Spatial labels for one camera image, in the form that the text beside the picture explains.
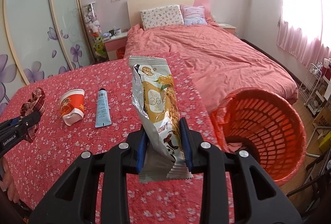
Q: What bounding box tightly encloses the blue hand cream tube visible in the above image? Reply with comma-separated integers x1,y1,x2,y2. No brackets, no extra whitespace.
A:
95,89,112,128

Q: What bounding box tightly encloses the red white paper cup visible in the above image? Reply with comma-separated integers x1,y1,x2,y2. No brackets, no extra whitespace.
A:
59,89,85,126

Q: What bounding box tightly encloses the snack wrapper packet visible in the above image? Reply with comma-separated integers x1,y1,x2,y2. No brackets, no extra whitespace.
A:
128,55,193,182

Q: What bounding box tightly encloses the person left hand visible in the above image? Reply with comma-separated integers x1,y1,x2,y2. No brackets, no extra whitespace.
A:
1,157,20,203

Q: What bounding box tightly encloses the red floral tablecloth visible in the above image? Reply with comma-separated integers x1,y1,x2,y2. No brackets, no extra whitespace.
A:
0,51,236,224

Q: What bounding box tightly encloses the orange plastic laundry basket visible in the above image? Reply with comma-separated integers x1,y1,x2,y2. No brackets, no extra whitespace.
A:
210,88,306,186

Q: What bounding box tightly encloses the floral glass wardrobe door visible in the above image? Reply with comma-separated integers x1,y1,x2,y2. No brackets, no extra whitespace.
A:
1,0,94,109

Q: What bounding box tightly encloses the small orange waste bin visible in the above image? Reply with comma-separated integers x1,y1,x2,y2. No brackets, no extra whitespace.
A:
116,46,126,59

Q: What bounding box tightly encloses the pink left nightstand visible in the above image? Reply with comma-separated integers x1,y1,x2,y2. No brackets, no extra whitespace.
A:
103,32,127,61

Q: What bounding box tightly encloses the plush toy display tube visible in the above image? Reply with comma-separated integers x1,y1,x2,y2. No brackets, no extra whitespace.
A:
82,2,108,63

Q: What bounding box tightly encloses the white mug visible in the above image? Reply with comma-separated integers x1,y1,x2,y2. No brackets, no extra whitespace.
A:
114,29,122,35

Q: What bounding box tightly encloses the salmon pink bed duvet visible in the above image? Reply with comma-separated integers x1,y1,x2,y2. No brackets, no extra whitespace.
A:
125,23,299,113

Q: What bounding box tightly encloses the floral white pillow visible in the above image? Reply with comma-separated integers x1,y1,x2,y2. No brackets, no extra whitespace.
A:
140,5,184,30

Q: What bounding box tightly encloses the beige pink headboard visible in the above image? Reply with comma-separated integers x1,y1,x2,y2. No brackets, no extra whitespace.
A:
126,0,211,29

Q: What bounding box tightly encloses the pink striped pillow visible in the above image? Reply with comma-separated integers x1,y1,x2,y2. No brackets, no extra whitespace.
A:
180,4,207,26

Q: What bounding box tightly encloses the right nightstand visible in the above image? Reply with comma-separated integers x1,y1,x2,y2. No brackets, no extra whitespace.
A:
217,22,236,35

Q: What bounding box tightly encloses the pink window curtain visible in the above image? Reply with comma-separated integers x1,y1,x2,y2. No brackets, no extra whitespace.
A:
277,0,330,67

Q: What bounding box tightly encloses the white wire rack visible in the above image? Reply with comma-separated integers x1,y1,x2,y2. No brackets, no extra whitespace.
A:
299,63,325,116

